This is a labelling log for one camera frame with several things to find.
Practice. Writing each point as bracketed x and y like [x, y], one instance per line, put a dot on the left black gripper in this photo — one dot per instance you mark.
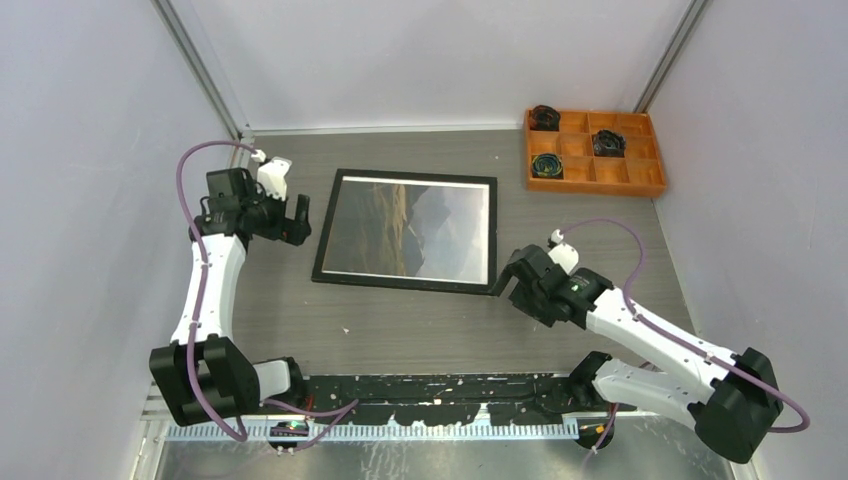
[292, 231]

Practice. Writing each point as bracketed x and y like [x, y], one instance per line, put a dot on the black tape roll middle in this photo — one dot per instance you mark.
[609, 144]

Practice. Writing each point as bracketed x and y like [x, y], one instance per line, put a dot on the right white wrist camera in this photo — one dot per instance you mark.
[562, 253]

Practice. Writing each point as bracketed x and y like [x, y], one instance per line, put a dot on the wooden picture frame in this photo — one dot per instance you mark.
[404, 285]

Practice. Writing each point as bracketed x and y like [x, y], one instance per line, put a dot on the landscape photo print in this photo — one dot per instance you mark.
[411, 228]

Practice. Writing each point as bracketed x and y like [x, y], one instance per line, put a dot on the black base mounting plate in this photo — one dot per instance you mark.
[444, 400]

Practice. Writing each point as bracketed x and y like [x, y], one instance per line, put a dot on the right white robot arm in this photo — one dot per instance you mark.
[727, 399]

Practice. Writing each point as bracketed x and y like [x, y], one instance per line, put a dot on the black green tape roll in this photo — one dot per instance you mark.
[547, 165]

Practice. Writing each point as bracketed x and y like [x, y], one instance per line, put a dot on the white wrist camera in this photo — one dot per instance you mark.
[562, 253]
[271, 175]

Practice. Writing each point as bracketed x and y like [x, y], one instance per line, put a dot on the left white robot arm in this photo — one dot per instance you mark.
[201, 373]

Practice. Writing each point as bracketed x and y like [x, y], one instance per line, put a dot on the orange compartment tray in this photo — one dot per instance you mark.
[640, 173]

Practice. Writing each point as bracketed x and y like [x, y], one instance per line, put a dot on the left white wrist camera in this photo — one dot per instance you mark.
[271, 175]

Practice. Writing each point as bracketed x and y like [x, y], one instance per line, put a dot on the black tape roll back left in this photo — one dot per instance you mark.
[544, 118]

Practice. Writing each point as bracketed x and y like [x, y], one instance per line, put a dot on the aluminium front rail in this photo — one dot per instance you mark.
[286, 427]

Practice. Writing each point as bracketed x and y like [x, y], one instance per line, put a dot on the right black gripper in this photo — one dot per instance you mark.
[522, 302]

